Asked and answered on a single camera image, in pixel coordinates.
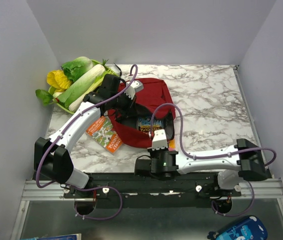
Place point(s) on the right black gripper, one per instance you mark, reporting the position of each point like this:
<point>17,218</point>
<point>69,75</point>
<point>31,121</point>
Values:
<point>152,152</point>

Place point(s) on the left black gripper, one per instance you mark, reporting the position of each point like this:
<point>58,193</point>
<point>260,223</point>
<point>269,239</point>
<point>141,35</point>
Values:
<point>131,108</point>

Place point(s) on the treehouse storey book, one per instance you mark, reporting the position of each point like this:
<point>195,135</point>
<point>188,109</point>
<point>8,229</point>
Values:
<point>143,124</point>

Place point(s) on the Roald Dahl Charlie book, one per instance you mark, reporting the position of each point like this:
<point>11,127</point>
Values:
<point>171,145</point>

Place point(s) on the red backpack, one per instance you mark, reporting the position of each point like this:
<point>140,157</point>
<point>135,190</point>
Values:
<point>155,93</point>

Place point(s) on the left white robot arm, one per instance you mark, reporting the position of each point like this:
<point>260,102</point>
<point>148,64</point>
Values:
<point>52,155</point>

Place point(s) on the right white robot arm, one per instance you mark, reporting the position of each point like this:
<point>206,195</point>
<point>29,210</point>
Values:
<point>242,161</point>

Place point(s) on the orange paperback book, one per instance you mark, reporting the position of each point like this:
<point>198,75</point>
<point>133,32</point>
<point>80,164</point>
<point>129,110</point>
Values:
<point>103,132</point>

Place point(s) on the celery stalk bunch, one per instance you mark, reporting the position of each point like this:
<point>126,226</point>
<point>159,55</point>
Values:
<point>98,81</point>

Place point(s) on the green plastic basket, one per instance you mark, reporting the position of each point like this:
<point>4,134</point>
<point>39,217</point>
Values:
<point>55,94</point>

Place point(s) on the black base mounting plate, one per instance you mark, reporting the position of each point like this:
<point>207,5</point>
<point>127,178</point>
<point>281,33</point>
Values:
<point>126,190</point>

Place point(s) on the napa cabbage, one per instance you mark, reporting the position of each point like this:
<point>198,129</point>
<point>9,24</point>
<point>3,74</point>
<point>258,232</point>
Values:
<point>79,87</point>

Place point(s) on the green lettuce head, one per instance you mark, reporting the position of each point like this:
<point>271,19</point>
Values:
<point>74,69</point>

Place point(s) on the yellow leaf vegetable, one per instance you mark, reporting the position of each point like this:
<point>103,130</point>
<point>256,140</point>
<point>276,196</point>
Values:
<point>58,80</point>

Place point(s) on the dark green spinach leaf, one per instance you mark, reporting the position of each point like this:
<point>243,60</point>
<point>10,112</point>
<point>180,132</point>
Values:
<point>45,97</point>

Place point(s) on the blue pencil case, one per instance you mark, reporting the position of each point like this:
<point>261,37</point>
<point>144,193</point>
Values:
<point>246,228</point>

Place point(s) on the blue book corner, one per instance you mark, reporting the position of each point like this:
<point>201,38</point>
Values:
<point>76,236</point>

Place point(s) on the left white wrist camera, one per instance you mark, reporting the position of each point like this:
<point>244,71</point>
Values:
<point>135,87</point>

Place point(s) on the aluminium rail frame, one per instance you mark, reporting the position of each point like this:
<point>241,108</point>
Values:
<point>214,114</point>

